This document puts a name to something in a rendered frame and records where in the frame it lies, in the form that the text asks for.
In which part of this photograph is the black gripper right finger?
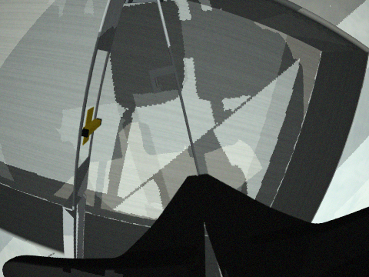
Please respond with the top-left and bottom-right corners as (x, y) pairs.
(198, 173), (369, 277)

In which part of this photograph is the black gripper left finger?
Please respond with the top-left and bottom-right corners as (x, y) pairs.
(2, 175), (206, 277)

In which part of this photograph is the grey rectangular tray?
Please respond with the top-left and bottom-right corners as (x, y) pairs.
(0, 0), (369, 259)

